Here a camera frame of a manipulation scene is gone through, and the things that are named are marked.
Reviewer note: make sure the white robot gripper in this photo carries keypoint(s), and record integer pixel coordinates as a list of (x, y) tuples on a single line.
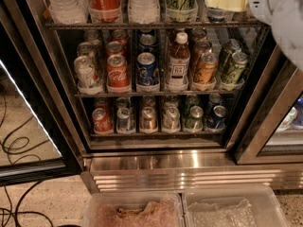
[(274, 4)]

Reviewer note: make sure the green can behind right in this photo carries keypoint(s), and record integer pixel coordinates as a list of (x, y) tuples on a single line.
[(231, 46)]

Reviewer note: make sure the green striped can top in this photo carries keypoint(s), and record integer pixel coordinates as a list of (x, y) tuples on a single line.
[(181, 11)]

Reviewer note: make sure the green can front right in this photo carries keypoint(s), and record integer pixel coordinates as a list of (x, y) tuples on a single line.
[(233, 70)]

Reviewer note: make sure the orange gold can front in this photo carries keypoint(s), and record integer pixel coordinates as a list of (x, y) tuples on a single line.
[(203, 71)]

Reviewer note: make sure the blue pepsi can front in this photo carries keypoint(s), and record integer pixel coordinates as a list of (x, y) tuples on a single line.
[(147, 75)]

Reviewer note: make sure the blue can bottom shelf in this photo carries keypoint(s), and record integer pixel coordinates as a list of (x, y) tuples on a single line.
[(216, 118)]

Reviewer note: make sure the red coca cola can top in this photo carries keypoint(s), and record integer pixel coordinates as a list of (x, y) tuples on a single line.
[(105, 11)]

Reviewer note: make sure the red coca cola can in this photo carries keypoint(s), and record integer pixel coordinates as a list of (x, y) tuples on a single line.
[(105, 11), (118, 77)]

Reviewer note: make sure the green can bottom shelf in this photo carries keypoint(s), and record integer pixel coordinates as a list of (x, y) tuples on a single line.
[(194, 119)]

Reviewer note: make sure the silver patterned can bottom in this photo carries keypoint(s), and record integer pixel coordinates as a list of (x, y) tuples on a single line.
[(171, 120)]

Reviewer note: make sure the red coca cola can front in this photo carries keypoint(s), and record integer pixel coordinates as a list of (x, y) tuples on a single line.
[(118, 77)]

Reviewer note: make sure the right closed fridge door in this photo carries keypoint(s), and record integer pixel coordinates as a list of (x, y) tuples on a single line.
[(276, 132)]

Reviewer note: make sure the gold can bottom shelf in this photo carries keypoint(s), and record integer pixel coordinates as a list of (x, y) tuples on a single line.
[(148, 120)]

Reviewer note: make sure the white blue can bottom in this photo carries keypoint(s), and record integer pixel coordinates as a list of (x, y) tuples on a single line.
[(125, 120)]

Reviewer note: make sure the white diet coke can front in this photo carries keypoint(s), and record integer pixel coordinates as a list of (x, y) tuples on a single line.
[(89, 81)]

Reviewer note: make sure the red can bottom shelf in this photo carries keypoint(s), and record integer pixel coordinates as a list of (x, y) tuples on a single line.
[(102, 121)]

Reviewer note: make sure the steel fridge base grille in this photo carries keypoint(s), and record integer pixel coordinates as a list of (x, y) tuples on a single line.
[(179, 170)]

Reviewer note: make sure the open glass fridge door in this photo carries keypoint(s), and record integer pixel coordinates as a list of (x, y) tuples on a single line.
[(40, 132)]

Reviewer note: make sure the brown tea bottle white cap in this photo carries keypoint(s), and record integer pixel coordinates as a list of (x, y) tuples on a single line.
[(178, 62)]

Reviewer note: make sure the clear water bottle middle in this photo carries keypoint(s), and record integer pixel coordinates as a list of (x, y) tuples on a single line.
[(144, 11)]

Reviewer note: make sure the clear water bottle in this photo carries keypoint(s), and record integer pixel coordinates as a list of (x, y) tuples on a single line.
[(69, 12), (144, 11)]

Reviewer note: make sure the clear water bottle left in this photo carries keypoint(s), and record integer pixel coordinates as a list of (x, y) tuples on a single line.
[(69, 12)]

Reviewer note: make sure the clear plastic bin right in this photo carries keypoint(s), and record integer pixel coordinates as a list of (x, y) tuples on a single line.
[(233, 205)]

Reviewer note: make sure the clear plastic bin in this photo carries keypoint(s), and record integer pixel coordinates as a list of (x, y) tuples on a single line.
[(134, 209), (233, 205)]

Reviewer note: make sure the clear plastic bin left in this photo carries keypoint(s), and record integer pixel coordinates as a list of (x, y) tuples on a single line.
[(134, 209)]

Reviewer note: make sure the top wire shelf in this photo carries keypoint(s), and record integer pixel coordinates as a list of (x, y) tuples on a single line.
[(160, 25)]

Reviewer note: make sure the wire shelf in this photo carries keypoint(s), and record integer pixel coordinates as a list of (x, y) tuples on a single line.
[(160, 25), (161, 93)]

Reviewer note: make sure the middle wire shelf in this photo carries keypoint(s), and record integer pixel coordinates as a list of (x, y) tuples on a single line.
[(161, 93)]

